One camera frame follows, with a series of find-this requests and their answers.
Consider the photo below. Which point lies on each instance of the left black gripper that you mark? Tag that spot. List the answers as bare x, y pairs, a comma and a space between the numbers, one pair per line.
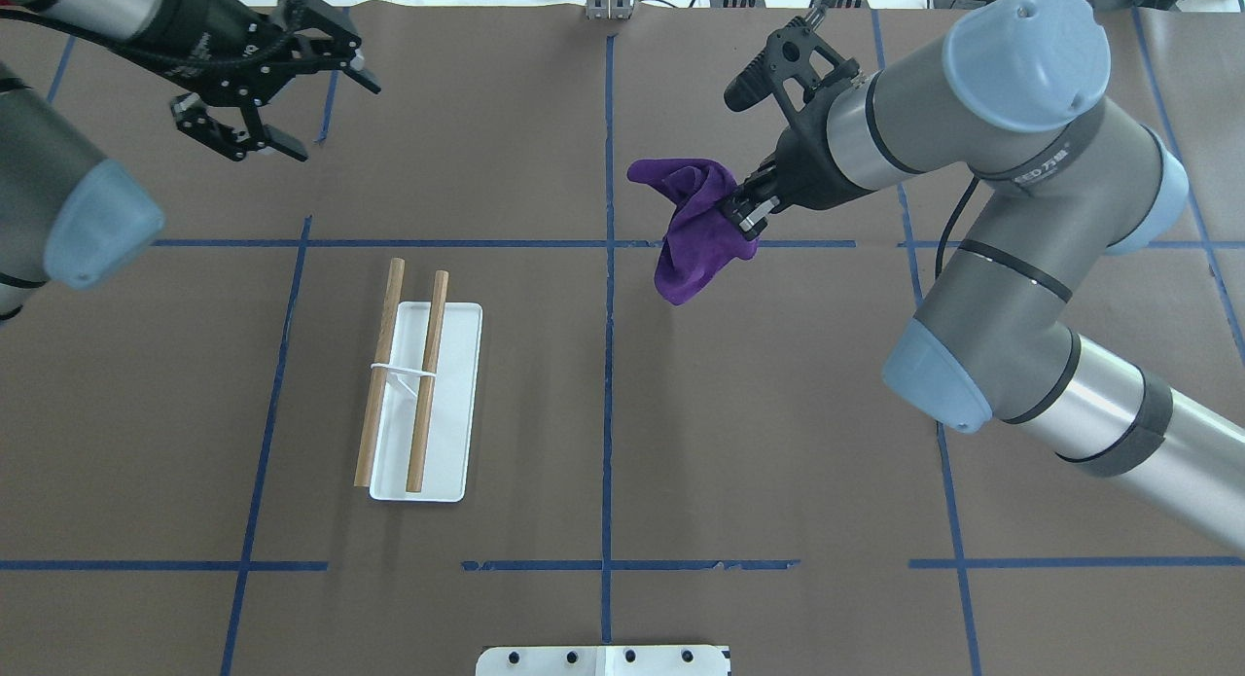
197, 26

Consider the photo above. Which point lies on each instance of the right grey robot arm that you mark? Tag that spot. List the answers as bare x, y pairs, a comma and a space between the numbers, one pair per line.
1016, 90

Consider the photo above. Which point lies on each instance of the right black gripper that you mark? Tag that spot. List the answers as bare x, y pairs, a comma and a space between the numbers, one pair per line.
806, 173

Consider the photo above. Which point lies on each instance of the right wooden rack rod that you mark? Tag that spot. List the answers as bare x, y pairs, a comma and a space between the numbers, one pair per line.
427, 383

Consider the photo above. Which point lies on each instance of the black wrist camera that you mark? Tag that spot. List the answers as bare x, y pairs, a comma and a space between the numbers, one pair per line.
793, 67

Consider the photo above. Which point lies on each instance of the left wooden rack rod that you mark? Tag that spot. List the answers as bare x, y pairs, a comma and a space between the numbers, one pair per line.
376, 388

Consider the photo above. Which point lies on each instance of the wooden rack rod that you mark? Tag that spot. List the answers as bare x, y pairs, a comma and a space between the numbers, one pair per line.
427, 383
376, 388

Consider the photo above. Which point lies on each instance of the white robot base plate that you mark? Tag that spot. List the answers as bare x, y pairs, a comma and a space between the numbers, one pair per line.
671, 659

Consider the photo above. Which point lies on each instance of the white towel rack tray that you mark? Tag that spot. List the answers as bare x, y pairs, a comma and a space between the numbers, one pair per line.
447, 451

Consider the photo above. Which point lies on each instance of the purple towel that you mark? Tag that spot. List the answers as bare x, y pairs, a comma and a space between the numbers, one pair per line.
699, 240

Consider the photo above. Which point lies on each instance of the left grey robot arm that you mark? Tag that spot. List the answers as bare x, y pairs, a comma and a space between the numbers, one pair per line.
71, 214

